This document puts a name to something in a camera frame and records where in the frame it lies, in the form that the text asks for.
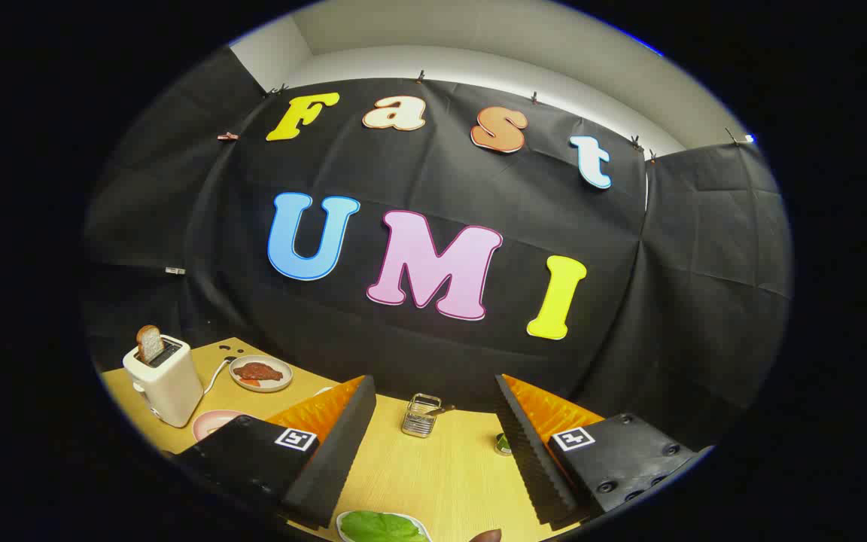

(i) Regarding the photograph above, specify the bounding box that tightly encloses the green lettuce leaf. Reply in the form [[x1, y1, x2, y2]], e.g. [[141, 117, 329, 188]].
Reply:
[[340, 511, 427, 542]]

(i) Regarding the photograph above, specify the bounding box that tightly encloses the white toaster cable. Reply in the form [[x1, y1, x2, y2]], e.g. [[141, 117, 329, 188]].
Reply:
[[202, 358, 235, 395]]

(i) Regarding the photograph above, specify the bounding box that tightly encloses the white oval plate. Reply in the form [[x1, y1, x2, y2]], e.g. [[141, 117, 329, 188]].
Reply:
[[336, 510, 433, 542]]

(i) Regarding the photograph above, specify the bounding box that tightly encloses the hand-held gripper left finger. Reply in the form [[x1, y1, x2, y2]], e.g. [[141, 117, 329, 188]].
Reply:
[[174, 375, 378, 530]]

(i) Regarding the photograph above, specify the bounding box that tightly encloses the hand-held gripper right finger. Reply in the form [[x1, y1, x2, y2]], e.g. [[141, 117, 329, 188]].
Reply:
[[495, 374, 713, 528]]

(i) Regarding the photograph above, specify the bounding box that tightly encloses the brown steak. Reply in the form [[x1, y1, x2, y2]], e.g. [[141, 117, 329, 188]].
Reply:
[[236, 362, 284, 382]]

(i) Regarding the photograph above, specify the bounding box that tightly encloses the grey round plate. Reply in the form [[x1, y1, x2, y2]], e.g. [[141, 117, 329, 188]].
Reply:
[[229, 355, 294, 394]]

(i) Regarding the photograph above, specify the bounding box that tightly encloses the white toaster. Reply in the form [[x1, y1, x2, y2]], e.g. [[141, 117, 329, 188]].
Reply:
[[123, 335, 205, 428]]

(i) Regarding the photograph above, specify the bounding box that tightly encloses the pink round plate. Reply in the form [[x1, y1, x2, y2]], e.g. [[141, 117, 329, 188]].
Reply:
[[192, 410, 250, 443]]

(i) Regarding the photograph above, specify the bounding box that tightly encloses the black backdrop cloth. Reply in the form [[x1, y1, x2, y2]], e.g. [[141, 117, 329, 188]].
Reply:
[[81, 47, 793, 452]]

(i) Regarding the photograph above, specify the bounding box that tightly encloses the metal wire rack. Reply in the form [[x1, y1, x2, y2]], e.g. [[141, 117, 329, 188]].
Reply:
[[401, 393, 446, 438]]

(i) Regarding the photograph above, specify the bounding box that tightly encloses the toasted bread slice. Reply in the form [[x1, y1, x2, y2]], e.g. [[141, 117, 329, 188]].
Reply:
[[136, 325, 166, 365]]

